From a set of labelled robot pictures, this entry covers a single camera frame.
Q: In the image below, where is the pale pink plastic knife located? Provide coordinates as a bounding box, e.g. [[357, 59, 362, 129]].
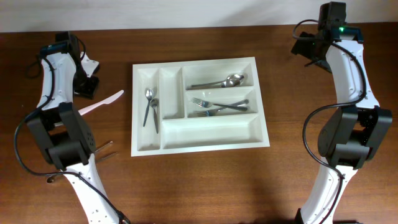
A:
[[78, 90, 124, 116]]

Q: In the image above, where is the small metal teaspoon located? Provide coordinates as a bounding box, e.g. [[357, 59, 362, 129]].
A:
[[143, 88, 155, 127], [150, 98, 159, 134]]

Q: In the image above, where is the thin metal utensil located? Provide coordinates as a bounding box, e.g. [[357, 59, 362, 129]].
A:
[[46, 141, 119, 184]]

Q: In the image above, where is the metal tablespoon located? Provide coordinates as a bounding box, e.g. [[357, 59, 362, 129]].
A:
[[221, 73, 247, 83]]

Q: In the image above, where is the metal tablespoon crosswise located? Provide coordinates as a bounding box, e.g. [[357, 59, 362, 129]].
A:
[[188, 79, 241, 90]]

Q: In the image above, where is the metal fork with blue sheen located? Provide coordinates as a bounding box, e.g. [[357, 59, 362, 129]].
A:
[[192, 98, 249, 117]]

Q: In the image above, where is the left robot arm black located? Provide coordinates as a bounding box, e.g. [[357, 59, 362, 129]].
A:
[[24, 31, 129, 223]]

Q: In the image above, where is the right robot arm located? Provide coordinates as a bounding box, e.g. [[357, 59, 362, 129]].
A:
[[291, 1, 392, 224]]

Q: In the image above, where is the white plastic cutlery tray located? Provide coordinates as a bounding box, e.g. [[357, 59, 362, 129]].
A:
[[131, 57, 270, 157]]

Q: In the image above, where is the right black cable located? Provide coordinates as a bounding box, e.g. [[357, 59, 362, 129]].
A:
[[292, 18, 368, 224]]

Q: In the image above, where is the black cable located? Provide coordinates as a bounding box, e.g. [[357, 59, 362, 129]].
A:
[[13, 34, 131, 224], [292, 18, 368, 224]]

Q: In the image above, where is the left black cable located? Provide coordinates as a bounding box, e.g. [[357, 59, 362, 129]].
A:
[[13, 34, 131, 224]]

